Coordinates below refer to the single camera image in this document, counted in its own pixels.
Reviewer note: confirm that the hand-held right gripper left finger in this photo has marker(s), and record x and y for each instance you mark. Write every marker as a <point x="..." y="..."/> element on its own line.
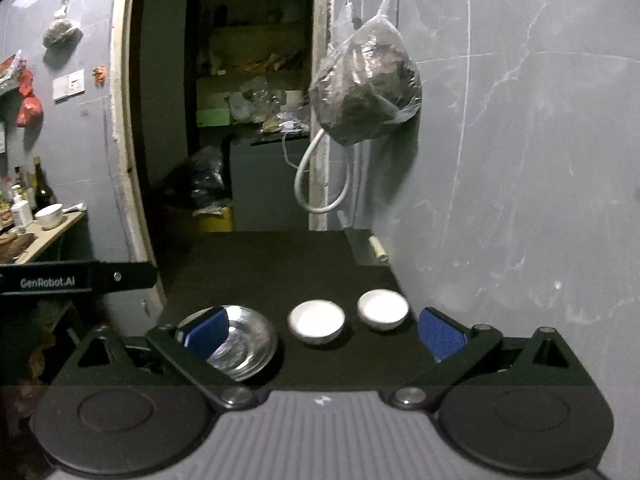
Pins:
<point x="207" y="334"/>

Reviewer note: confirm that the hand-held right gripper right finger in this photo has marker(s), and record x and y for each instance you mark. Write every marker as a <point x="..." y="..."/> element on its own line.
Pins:
<point x="441" y="336"/>

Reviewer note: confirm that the large steel plate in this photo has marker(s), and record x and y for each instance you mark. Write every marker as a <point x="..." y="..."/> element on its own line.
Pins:
<point x="250" y="340"/>

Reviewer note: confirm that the white ceramic bowl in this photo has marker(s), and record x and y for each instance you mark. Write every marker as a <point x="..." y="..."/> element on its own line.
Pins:
<point x="382" y="309"/>
<point x="316" y="321"/>

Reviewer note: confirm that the wooden side counter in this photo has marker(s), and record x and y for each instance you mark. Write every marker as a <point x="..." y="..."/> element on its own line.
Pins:
<point x="45" y="240"/>

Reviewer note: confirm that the white bowl with rim line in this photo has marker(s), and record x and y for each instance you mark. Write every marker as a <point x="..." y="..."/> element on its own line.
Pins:
<point x="50" y="216"/>

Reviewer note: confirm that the white plastic bottle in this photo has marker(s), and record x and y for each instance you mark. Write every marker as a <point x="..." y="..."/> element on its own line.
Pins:
<point x="21" y="212"/>

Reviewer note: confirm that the dark glass bottle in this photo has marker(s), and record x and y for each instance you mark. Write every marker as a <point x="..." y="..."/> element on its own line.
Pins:
<point x="42" y="189"/>

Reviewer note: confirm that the cream paper roll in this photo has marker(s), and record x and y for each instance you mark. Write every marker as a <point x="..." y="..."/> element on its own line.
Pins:
<point x="378" y="249"/>

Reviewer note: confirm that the yellow bin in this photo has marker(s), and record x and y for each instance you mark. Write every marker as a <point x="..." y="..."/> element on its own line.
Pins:
<point x="216" y="219"/>

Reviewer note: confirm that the black garbage bag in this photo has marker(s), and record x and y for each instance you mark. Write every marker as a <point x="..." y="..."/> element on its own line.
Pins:
<point x="200" y="175"/>

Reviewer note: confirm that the dark cabinet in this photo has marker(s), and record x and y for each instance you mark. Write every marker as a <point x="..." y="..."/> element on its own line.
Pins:
<point x="265" y="185"/>

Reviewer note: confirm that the red plastic bags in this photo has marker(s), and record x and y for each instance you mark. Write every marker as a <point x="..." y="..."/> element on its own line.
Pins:
<point x="27" y="102"/>

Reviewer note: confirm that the green box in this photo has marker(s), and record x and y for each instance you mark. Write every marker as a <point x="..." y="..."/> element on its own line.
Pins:
<point x="215" y="117"/>

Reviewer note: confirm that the small hanging plastic bag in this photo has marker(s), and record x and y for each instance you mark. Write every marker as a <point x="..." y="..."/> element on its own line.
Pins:
<point x="62" y="34"/>

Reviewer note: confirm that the large clear plastic bag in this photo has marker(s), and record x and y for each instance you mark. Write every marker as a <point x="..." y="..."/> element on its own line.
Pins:
<point x="367" y="95"/>

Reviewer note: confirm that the cluttered storage shelf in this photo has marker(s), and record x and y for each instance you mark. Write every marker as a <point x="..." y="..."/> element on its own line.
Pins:
<point x="250" y="60"/>

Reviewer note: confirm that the cream door frame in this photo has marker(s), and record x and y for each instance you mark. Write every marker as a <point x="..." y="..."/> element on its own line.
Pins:
<point x="122" y="110"/>

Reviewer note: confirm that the white wall pipe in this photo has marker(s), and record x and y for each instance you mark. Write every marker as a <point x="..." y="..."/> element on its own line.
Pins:
<point x="361" y="185"/>

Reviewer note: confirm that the white wall switch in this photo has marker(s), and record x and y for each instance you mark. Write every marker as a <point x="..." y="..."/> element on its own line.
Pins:
<point x="70" y="85"/>

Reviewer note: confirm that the orange wall hook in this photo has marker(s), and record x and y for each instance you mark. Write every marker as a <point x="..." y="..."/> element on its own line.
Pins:
<point x="100" y="74"/>

